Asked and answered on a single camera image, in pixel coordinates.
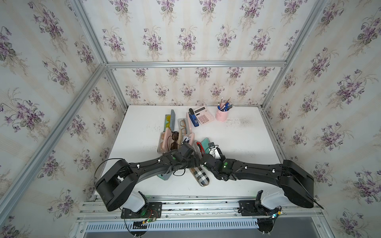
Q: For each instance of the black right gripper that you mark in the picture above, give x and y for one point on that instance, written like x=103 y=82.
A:
x=222 y=160

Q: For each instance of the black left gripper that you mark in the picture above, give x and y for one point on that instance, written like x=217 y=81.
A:
x=192 y=161

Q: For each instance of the pink case white glasses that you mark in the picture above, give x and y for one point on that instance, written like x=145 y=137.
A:
x=188 y=139

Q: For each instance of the black tan glasses case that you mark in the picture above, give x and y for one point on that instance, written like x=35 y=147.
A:
x=217 y=153

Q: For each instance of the grey glasses case red glasses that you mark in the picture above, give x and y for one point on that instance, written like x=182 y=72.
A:
x=205 y=145

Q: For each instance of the plaid glasses case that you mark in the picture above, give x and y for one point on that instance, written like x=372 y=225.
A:
x=200 y=176

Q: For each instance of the teal glasses case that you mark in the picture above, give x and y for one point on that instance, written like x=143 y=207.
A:
x=165 y=176

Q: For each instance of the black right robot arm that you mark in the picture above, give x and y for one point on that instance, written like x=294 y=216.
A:
x=296 y=183

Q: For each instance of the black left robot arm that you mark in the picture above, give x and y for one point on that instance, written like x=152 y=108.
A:
x=117 y=184

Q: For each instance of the pink glasses case left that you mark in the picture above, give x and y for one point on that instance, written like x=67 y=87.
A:
x=164 y=140

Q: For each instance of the pink grey case back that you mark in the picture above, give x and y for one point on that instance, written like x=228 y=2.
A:
x=188 y=122

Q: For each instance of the grey case yellow lining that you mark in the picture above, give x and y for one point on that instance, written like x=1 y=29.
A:
x=169 y=122

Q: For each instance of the red sunglasses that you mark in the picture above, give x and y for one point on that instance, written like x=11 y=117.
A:
x=201 y=149

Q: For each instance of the brown sunglasses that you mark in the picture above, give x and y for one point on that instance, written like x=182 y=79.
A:
x=173 y=140

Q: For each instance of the pink calculator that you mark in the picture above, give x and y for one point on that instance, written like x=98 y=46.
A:
x=203 y=115

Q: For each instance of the blue stapler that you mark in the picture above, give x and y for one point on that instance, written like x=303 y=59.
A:
x=193 y=118

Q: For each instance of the pink pen cup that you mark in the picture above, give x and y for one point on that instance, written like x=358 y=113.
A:
x=221 y=116

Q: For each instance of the brown frame glasses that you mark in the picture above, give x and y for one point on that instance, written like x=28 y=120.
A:
x=183 y=127

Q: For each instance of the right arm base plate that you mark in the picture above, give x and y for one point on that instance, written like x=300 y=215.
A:
x=255 y=208

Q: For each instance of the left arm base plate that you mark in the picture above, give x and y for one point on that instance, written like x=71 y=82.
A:
x=141 y=210

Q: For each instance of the aluminium rail frame front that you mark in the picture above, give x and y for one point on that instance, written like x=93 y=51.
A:
x=188 y=214

